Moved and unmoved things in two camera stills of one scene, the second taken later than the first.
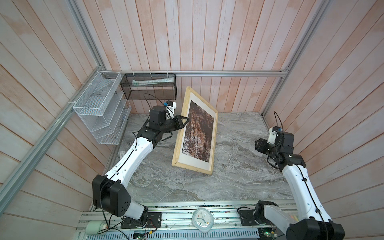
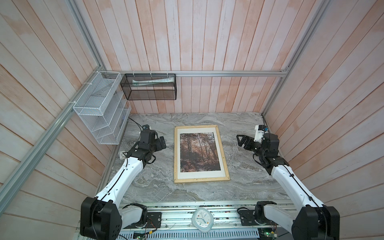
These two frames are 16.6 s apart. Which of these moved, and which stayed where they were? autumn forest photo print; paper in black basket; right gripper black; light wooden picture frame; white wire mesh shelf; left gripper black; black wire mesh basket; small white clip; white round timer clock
Moved: autumn forest photo print; right gripper black; light wooden picture frame; left gripper black
Stayed: black wire mesh basket; paper in black basket; white round timer clock; white wire mesh shelf; small white clip
